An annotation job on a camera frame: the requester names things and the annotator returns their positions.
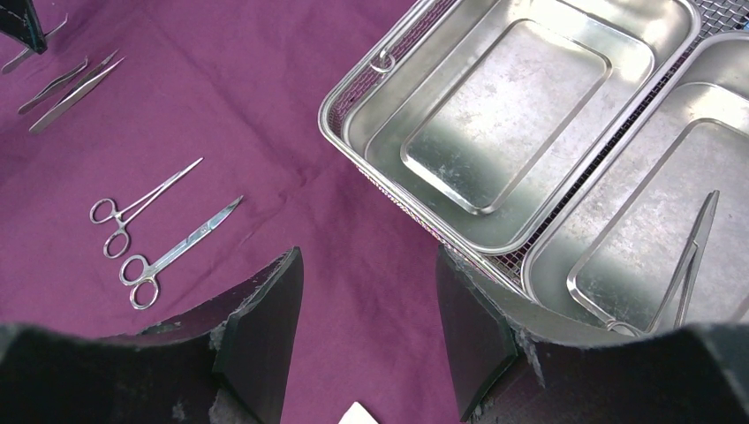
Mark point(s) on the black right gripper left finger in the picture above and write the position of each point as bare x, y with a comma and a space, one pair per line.
226, 360

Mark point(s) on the steel two-compartment tray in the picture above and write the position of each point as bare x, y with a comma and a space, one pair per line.
564, 148

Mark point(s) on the steel needle holder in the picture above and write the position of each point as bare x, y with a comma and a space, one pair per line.
123, 216

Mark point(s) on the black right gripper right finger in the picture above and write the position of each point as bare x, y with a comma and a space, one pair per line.
512, 361

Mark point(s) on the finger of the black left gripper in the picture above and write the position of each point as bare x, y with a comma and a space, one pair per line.
20, 21

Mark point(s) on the maroon cloth wrap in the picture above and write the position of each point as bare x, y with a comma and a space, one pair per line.
238, 83

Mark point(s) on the steel hemostat clamp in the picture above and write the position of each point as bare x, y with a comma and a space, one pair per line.
684, 276

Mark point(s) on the steel forceps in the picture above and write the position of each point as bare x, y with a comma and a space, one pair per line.
53, 87
84, 86

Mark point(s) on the steel surgical scissors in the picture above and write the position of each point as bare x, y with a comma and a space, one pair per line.
150, 270

